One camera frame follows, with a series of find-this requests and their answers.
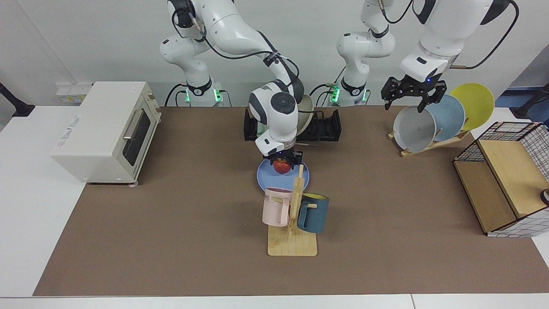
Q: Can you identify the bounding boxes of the light blue plate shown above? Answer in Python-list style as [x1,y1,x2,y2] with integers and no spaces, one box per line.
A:
[425,94,466,142]

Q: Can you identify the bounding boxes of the grey plate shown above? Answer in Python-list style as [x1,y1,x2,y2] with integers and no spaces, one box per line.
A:
[393,106,437,152]

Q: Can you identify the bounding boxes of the beige plate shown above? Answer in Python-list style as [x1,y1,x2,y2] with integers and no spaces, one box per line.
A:
[296,94,315,135]

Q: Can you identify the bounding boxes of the wooden plate rack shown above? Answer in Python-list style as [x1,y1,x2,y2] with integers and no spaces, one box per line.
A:
[388,129,471,158]

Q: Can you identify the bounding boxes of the yellow plate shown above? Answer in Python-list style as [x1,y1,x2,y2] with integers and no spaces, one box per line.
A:
[449,83,495,131]

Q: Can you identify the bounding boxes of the black dish rack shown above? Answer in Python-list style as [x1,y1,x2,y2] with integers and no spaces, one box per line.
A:
[243,107,342,143]

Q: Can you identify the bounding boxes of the pink cup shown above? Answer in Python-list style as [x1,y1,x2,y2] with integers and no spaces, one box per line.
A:
[262,188,293,227]

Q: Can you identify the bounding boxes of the dark teal cup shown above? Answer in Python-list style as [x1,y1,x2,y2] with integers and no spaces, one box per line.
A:
[297,193,330,234]

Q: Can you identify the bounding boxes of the wooden cup stand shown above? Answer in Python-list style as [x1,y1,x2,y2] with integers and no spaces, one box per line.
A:
[268,164,318,257]

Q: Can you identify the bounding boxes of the black stand leg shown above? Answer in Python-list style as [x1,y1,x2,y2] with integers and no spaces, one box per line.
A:
[510,84,549,119]
[0,83,35,117]

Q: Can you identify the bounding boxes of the brown table cloth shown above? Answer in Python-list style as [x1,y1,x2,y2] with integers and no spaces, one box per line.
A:
[33,106,549,297]

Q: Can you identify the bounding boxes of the pale toaster oven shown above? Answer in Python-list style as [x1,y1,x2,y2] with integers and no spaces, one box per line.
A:
[51,82,162,186]

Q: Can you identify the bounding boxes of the black base cable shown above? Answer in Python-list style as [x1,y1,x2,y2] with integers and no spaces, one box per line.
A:
[309,67,346,107]
[164,83,189,107]

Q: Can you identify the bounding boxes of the wire basket with wooden floor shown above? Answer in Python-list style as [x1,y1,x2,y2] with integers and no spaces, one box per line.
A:
[453,121,549,238]

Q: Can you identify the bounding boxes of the white wall socket box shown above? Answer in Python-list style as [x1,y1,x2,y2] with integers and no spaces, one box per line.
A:
[56,83,93,104]

